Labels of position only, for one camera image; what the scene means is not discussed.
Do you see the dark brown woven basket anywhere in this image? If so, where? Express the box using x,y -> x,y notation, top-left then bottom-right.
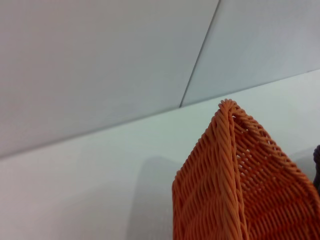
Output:
312,144 -> 320,195

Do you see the orange woven basket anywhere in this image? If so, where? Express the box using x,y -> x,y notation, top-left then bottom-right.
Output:
171,98 -> 320,240

